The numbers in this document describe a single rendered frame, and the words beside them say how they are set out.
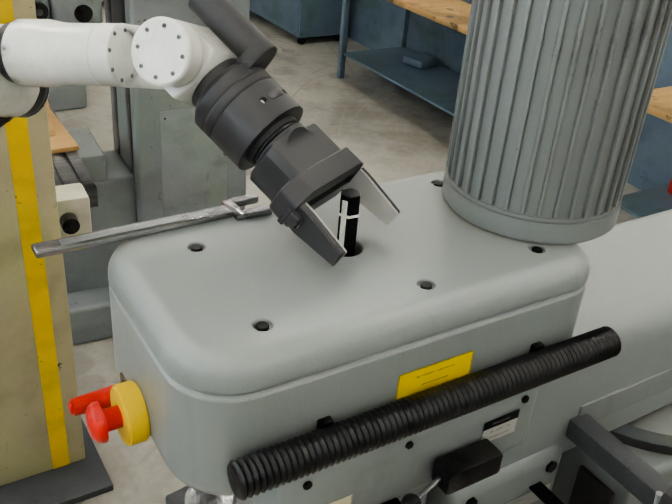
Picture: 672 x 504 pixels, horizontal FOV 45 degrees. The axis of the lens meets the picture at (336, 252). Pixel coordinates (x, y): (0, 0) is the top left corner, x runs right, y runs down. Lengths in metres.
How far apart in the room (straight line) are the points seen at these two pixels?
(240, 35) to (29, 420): 2.39
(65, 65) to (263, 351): 0.39
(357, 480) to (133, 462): 2.47
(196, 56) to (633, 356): 0.65
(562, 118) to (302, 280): 0.30
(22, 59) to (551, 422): 0.73
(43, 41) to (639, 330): 0.77
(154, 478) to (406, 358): 2.50
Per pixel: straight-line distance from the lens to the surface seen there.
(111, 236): 0.82
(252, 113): 0.79
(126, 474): 3.23
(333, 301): 0.73
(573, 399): 1.04
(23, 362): 2.91
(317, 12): 8.26
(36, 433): 3.12
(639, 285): 1.12
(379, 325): 0.72
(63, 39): 0.91
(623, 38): 0.82
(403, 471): 0.88
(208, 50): 0.81
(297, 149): 0.79
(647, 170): 5.96
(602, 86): 0.82
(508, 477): 1.03
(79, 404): 0.91
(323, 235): 0.75
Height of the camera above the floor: 2.30
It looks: 30 degrees down
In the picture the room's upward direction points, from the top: 5 degrees clockwise
